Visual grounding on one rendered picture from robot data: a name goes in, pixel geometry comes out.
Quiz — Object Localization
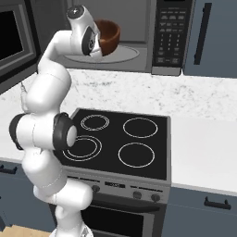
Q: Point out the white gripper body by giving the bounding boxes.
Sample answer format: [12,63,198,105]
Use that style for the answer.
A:
[88,44,104,59]

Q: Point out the brown wooden bowl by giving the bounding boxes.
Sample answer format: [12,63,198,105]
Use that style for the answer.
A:
[94,19,121,57]

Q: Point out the grey microwave turntable plate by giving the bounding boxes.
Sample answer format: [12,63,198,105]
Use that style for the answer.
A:
[63,44,141,65]

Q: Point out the grey microwave oven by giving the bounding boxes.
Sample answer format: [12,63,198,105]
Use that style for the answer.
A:
[25,0,196,77]

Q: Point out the microwave door with dark window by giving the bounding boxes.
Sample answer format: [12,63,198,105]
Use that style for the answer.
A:
[0,0,43,94]

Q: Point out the blue-grey cupboard door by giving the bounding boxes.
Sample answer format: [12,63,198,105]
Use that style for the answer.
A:
[181,0,237,80]

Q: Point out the oven door with dark window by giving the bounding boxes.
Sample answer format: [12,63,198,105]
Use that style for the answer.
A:
[49,199,168,237]

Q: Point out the black hob stove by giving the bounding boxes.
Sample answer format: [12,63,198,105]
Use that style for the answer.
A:
[49,107,172,237]

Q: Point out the blue-grey drawer front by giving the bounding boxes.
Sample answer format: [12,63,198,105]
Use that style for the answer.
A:
[161,186,237,237]
[0,159,57,233]

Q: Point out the long black cupboard handle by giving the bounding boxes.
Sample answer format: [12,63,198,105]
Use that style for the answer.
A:
[193,2,213,66]

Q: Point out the short black drawer handle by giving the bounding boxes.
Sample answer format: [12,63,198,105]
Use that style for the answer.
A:
[0,164,19,176]
[203,196,232,211]

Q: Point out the black oven door handle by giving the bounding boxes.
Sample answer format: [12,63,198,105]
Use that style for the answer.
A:
[88,193,162,214]

